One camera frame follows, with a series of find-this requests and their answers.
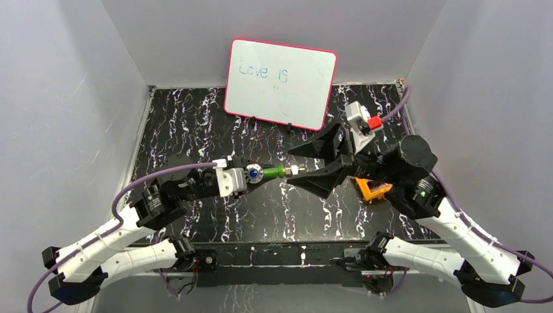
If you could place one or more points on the orange parts bin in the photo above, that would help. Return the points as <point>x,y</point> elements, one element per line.
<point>371,190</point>

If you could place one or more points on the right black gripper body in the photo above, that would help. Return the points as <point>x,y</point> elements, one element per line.
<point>370,166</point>

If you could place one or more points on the green water faucet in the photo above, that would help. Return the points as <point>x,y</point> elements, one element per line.
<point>255,174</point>

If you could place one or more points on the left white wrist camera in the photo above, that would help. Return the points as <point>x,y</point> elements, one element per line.
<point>230,177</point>

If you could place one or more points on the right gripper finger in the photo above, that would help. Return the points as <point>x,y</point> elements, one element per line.
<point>323,181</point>
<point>324,145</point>

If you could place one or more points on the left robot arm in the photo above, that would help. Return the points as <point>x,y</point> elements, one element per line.
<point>79,271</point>

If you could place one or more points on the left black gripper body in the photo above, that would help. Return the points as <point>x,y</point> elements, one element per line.
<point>238,162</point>

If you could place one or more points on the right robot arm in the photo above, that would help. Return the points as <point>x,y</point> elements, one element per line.
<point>485,273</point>

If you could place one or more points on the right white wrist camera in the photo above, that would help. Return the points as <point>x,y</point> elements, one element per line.
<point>363,127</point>

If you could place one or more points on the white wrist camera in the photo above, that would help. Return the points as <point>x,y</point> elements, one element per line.
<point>230,177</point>
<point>363,127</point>

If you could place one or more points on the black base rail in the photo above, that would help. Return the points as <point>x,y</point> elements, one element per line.
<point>284,263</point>

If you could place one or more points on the pink framed whiteboard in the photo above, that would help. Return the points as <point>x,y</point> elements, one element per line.
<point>279,83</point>

